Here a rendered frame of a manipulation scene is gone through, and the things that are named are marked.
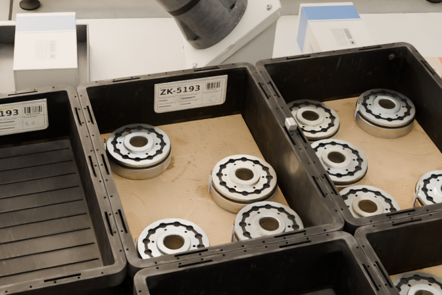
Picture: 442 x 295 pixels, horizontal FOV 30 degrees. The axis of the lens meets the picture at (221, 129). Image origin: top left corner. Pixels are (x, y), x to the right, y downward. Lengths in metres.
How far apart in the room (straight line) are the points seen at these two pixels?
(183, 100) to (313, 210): 0.32
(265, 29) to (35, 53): 0.45
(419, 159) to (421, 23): 0.67
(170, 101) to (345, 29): 0.54
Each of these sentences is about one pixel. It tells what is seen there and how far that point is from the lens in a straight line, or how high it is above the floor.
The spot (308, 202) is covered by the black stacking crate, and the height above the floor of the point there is 0.89.
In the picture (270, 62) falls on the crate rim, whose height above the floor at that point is 0.93.
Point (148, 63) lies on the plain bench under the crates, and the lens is 1.78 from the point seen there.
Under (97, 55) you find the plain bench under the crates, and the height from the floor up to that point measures 0.70.
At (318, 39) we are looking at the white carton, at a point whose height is 0.79.
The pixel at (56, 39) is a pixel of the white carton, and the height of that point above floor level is 0.79.
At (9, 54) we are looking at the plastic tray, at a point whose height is 0.70.
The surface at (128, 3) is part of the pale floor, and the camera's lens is 3.33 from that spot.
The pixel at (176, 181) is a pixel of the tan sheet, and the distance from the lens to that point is 1.30.
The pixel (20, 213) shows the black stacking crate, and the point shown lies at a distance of 1.27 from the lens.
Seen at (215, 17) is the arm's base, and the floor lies 0.90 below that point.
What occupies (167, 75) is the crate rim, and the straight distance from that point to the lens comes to 1.35.
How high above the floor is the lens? 1.72
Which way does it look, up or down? 40 degrees down
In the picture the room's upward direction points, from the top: 5 degrees clockwise
